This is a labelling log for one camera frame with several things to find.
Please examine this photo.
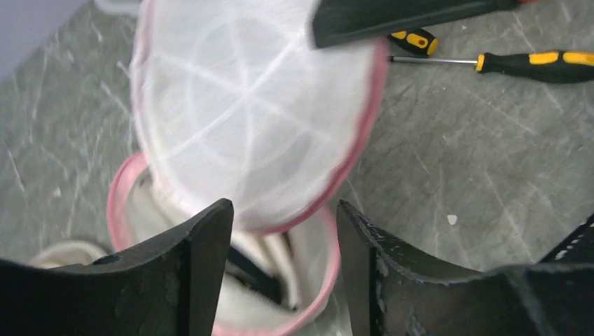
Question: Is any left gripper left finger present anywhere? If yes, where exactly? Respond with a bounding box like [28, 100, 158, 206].
[1, 199, 233, 335]

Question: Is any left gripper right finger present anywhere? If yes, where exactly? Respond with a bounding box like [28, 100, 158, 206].
[337, 201, 593, 336]

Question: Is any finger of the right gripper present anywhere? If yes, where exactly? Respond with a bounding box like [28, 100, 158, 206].
[312, 0, 520, 48]

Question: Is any white black bra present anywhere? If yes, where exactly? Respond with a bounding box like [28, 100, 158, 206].
[225, 232, 303, 311]

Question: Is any white mesh laundry bag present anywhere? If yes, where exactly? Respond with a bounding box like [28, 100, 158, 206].
[30, 240, 108, 269]

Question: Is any black yellow short screwdriver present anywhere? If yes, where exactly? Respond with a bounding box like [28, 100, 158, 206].
[388, 29, 439, 57]

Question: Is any long yellow black screwdriver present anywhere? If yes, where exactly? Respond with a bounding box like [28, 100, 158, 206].
[388, 50, 593, 84]

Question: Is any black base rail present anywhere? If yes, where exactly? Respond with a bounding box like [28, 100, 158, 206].
[540, 214, 593, 264]

